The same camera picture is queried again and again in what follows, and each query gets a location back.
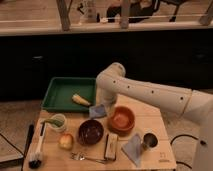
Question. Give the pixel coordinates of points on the blue sponge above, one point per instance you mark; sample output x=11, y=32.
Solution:
x=97, y=111

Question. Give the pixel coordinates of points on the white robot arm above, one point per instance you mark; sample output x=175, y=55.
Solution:
x=193, y=105

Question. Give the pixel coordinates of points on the orange bowl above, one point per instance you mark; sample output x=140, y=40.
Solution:
x=121, y=120

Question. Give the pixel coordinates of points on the purple bowl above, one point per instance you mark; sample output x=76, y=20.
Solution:
x=90, y=132

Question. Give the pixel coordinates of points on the wooden block eraser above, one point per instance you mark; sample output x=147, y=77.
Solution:
x=111, y=146

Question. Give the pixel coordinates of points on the blue folded cloth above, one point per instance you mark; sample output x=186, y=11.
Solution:
x=132, y=149

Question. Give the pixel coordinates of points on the red yellow apple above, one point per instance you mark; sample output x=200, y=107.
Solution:
x=66, y=141

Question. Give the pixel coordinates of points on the silver metal cup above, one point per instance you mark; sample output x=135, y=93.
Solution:
x=149, y=141

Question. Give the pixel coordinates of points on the silver fork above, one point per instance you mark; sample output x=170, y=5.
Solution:
x=81, y=157

